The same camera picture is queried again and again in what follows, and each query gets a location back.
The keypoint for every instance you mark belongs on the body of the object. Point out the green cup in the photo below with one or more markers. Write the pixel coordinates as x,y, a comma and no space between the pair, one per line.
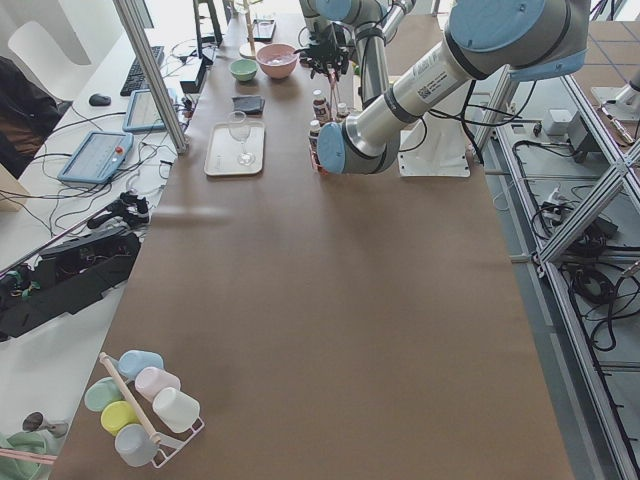
101,394

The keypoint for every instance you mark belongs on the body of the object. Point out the blue teach pendant near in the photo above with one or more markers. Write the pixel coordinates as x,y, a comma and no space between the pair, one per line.
97,158

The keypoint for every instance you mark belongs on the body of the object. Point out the blue teach pendant far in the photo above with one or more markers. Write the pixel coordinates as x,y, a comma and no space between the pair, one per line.
142,114

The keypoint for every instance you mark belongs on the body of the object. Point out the pink ice bowl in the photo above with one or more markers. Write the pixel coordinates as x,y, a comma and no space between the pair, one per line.
277,60

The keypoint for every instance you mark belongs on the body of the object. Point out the blue teach pendant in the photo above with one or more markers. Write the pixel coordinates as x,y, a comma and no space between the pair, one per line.
142,114
97,158

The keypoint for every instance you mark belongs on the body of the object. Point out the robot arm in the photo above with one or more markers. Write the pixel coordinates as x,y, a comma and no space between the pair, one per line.
368,27
536,39

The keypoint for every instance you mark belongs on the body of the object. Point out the white cup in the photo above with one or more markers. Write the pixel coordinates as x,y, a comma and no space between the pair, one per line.
176,409

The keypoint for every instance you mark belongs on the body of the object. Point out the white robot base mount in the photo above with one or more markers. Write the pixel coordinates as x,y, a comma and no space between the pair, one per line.
436,149

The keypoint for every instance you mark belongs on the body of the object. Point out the wooden glass stand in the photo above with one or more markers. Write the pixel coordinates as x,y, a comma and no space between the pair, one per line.
248,48

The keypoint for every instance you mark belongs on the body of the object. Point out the pink cup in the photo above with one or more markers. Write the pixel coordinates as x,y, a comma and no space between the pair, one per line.
151,380

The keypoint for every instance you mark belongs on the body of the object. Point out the white cup rack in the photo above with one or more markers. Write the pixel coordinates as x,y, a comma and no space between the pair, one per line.
169,444

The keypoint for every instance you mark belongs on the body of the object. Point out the tea bottle in rack upper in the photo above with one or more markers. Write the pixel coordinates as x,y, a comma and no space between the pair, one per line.
342,111

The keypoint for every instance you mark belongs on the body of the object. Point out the black computer mouse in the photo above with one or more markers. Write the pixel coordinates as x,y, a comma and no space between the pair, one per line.
99,100

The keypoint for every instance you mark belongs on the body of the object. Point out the tea bottle in rack lower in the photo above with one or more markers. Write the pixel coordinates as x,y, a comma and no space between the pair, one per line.
313,135

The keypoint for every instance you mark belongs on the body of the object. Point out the brown tea bottle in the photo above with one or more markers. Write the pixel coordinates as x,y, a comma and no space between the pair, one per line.
321,107

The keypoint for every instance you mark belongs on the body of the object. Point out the blue cup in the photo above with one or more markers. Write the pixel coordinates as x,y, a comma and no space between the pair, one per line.
132,362

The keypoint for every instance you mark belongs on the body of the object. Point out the clear wine glass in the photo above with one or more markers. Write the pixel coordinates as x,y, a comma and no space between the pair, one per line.
240,129

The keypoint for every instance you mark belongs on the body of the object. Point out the black electronics case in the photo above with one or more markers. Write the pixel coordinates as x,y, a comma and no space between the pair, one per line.
68,278

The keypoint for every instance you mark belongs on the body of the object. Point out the grey cup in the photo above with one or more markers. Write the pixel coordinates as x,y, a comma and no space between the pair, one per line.
134,446

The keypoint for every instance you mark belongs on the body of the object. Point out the aluminium frame post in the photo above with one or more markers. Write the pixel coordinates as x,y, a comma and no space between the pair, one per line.
132,23

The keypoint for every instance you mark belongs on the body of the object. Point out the yellow cup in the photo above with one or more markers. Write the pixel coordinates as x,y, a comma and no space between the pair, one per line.
116,416

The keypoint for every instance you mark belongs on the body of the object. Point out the copper wire bottle rack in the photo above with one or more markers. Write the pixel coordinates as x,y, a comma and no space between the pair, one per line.
333,97

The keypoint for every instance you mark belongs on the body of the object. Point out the tea bottle in rack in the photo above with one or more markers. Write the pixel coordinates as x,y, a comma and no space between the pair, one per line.
313,135
342,111

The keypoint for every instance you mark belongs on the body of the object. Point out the cream serving tray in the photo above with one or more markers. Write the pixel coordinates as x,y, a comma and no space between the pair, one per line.
223,151

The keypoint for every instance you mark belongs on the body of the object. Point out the black tray edge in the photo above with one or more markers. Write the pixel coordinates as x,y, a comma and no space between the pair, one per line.
263,30

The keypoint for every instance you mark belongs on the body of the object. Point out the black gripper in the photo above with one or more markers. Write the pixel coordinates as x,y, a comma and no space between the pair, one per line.
327,48

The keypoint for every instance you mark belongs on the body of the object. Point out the green ceramic bowl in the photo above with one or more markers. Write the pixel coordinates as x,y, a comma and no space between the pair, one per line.
243,70

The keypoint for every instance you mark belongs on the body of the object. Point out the black keyboard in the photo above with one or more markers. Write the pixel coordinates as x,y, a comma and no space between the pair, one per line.
136,79

